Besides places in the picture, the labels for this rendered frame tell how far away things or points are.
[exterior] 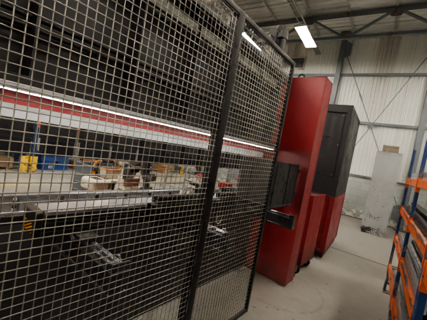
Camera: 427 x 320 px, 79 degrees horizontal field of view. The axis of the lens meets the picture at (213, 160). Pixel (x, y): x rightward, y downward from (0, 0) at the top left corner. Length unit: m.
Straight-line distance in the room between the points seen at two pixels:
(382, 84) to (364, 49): 1.26
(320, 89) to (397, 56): 6.63
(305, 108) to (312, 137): 0.33
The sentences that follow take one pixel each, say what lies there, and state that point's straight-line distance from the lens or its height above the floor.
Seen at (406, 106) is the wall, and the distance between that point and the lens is 9.15.
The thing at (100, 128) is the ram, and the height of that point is 1.36.
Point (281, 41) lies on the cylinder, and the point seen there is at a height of 2.58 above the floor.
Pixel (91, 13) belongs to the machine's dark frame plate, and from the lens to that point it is 1.62.
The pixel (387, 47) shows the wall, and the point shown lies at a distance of 9.66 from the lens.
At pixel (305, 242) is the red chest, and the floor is 0.43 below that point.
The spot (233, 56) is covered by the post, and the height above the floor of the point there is 1.79.
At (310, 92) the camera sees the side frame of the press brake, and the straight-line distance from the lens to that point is 3.07.
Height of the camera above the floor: 1.37
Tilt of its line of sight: 3 degrees down
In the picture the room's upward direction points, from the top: 10 degrees clockwise
